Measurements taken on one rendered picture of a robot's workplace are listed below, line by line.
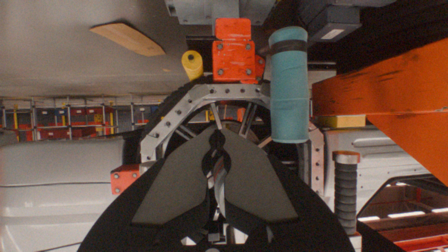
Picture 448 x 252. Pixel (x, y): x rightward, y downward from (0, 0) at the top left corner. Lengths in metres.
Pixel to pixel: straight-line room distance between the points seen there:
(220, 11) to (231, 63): 0.29
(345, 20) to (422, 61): 0.21
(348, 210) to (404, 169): 0.76
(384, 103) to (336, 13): 0.29
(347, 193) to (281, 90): 0.24
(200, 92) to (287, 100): 0.24
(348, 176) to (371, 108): 0.37
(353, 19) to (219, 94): 0.43
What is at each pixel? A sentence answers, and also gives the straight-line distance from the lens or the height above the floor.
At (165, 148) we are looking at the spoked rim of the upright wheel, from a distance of 0.60.
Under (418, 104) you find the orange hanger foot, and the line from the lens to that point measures 0.62.
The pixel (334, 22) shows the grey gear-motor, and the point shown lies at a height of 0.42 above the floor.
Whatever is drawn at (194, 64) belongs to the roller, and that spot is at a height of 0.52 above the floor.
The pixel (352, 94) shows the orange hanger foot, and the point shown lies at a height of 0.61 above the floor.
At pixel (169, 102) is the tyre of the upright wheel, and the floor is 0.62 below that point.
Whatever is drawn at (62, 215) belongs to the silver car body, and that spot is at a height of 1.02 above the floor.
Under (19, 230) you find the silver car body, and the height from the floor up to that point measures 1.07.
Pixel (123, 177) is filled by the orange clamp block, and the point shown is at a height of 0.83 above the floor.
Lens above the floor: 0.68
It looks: 2 degrees up
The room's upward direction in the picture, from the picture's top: 178 degrees clockwise
